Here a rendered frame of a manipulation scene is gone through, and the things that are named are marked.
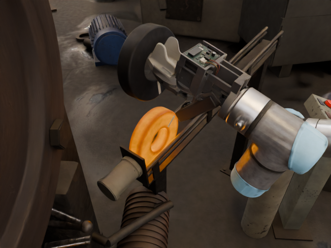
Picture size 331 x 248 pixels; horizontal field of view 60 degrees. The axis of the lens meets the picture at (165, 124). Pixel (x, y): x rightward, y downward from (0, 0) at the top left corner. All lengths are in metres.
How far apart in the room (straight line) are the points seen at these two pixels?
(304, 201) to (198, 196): 0.48
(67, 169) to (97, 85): 1.76
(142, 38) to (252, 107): 0.23
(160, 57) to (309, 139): 0.29
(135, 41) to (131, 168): 0.28
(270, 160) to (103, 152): 1.30
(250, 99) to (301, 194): 0.82
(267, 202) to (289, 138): 0.73
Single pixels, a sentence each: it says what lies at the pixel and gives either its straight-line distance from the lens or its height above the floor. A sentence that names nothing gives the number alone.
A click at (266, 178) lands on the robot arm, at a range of 0.54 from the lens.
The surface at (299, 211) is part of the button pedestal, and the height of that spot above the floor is 0.15.
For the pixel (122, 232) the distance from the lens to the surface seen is 0.69.
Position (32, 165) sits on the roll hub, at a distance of 0.23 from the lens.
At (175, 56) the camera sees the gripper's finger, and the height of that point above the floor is 0.93.
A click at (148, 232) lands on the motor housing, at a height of 0.53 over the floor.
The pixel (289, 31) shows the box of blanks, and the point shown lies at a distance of 2.30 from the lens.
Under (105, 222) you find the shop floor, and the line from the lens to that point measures 1.41.
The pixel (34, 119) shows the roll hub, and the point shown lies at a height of 1.05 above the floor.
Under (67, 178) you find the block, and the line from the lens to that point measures 0.53.
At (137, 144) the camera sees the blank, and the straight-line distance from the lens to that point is 0.65.
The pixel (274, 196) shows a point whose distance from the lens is 1.15.
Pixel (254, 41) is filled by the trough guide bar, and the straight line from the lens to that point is 1.16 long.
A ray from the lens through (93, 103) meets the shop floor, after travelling 2.09.
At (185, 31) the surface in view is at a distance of 2.96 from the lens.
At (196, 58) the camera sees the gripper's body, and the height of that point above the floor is 0.96.
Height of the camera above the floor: 1.19
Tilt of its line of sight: 40 degrees down
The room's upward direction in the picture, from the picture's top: straight up
